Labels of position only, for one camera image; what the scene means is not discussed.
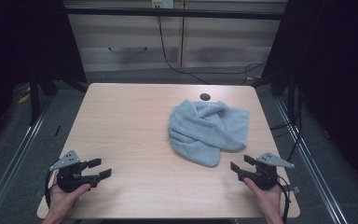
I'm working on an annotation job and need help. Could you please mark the thin black handle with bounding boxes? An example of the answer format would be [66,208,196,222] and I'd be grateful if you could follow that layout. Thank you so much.
[107,46,149,53]

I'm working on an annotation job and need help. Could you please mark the person's right hand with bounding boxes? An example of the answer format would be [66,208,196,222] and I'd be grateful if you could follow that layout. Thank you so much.
[243,177,285,218]

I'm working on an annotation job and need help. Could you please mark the black curtain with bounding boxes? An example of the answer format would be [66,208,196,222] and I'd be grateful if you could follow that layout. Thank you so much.
[0,0,88,150]
[261,0,358,190]

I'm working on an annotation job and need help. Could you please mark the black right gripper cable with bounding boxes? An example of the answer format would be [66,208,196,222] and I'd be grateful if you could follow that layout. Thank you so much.
[274,175,292,224]

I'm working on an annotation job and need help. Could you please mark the black floor cable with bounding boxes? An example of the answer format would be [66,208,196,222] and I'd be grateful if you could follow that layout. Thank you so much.
[180,61,267,86]

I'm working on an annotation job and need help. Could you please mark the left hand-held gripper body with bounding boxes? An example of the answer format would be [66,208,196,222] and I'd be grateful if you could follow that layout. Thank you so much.
[48,149,90,193]

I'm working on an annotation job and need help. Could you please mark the black metal stand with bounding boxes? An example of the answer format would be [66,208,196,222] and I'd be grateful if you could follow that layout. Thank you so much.
[28,68,60,126]

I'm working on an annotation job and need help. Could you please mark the black horizontal bar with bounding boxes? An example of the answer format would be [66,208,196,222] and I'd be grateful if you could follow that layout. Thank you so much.
[64,7,286,21]

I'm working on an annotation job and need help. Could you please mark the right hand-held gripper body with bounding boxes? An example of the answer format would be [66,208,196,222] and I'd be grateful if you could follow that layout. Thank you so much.
[238,151,296,190]

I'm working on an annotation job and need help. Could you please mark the white wall socket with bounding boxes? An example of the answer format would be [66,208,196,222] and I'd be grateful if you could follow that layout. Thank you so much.
[151,0,175,9]

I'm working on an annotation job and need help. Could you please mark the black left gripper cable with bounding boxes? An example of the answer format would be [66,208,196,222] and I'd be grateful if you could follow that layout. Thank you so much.
[44,169,53,210]

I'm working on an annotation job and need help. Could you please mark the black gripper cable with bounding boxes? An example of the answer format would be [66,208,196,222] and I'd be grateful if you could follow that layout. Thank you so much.
[44,169,53,210]
[274,175,292,224]

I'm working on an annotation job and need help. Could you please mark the light blue towel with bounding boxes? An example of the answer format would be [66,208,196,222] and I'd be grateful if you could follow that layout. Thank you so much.
[167,99,251,168]

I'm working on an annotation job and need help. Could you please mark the yellow floor tape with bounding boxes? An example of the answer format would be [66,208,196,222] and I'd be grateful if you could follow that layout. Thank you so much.
[16,88,32,105]

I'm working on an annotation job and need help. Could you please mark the person's left hand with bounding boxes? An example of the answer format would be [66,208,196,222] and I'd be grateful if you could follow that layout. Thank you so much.
[47,170,91,218]

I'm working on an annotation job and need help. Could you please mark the aluminium floor rail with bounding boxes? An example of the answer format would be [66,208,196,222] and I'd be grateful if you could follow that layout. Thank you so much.
[274,97,350,224]
[0,102,54,224]

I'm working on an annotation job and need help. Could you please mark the long black hanging cable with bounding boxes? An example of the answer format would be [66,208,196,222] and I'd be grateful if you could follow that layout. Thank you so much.
[157,6,213,86]

